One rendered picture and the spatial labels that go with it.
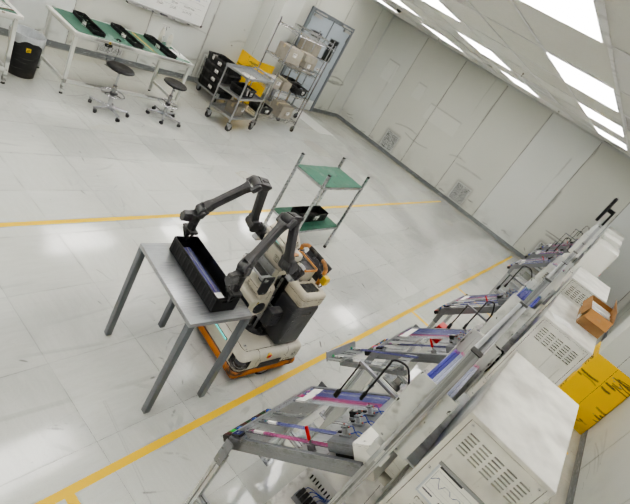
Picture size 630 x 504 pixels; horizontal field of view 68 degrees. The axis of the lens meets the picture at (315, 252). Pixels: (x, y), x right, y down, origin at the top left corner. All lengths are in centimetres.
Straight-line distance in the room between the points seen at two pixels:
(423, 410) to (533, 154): 1051
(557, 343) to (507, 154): 925
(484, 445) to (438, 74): 1160
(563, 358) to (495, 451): 146
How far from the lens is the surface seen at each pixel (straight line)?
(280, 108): 959
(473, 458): 177
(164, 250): 310
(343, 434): 207
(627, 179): 1174
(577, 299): 448
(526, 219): 1193
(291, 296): 345
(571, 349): 307
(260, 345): 360
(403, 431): 178
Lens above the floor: 253
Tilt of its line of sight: 26 degrees down
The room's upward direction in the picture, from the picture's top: 32 degrees clockwise
